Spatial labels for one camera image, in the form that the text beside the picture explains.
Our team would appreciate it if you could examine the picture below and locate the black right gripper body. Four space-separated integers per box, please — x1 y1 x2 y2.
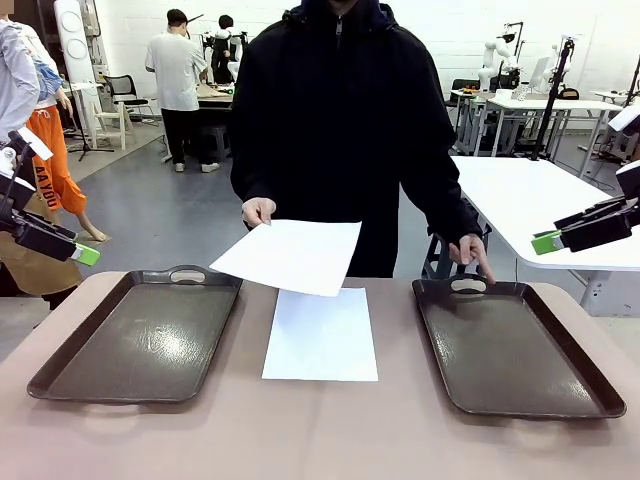
622 195 640 231

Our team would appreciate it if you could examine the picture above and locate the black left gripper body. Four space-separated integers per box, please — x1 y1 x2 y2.
0 197 22 239

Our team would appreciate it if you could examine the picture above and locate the white A4 paper sheet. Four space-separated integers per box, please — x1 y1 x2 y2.
208 218 363 298
261 287 380 382

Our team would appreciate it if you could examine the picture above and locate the person's left forearm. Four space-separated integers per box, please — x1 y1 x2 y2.
409 149 484 242

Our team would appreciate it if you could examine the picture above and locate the person's left hand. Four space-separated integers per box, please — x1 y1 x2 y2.
448 233 497 286

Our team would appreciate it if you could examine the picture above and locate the person's right hand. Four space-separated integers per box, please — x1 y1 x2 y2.
241 197 277 232

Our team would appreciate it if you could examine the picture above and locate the tan brown apron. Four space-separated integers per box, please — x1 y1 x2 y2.
0 197 84 297

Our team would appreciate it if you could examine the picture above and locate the large white table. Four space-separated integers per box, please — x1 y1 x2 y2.
449 156 640 317

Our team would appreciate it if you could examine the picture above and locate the mannequin in orange trousers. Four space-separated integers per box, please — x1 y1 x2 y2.
22 22 109 244

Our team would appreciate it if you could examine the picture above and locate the thin black floor stand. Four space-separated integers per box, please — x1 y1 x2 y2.
67 94 115 162

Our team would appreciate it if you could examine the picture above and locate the tall black tripod pole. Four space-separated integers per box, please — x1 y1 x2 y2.
529 35 577 162

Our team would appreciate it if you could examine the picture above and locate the long white work table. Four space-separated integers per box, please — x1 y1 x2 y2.
487 97 626 174

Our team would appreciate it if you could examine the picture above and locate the white wooden chair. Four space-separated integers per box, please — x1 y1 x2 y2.
92 97 135 151

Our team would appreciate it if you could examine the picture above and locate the dark brown plastic tray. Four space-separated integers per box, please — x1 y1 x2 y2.
27 264 245 405
411 273 628 420

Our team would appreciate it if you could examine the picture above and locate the white monitor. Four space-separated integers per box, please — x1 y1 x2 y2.
528 55 551 94

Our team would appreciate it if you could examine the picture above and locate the figure in grey striped shirt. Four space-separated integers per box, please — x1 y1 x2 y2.
0 4 41 144

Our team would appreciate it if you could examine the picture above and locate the black mesh office chair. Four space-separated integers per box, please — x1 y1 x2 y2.
103 74 151 121

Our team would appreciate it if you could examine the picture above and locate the dark step stool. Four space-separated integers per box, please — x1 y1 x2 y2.
422 219 494 281

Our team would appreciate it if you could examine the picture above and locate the tall white air conditioner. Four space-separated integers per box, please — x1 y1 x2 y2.
53 0 97 87

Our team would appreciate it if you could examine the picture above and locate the small grey plastic stool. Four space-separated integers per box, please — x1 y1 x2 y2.
202 124 232 162

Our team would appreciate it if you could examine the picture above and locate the person in white t-shirt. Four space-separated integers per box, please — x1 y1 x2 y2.
144 8 221 174

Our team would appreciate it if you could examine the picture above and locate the wood-topped work table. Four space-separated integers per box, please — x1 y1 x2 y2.
197 82 236 157

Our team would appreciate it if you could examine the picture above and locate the person in black clothes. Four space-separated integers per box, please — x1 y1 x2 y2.
210 14 241 84

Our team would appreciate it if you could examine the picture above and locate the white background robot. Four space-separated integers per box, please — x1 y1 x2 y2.
227 29 250 82

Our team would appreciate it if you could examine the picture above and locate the person in black hoodie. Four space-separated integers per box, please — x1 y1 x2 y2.
230 0 484 279

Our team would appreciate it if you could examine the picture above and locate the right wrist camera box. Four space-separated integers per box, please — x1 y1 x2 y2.
607 106 640 135

